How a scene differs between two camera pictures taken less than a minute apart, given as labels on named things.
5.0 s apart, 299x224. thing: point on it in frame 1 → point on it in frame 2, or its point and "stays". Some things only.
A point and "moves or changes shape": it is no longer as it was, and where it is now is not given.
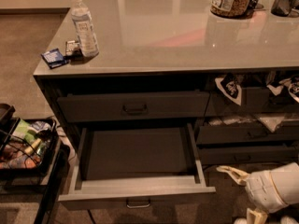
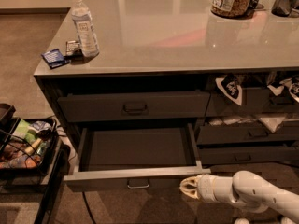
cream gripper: x=260 y=189 → x=206 y=187
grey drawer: x=252 y=100 stays
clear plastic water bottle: x=83 y=24 stays
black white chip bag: x=230 y=87 stays
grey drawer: x=136 y=166 moves or changes shape
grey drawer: x=134 y=106 stays
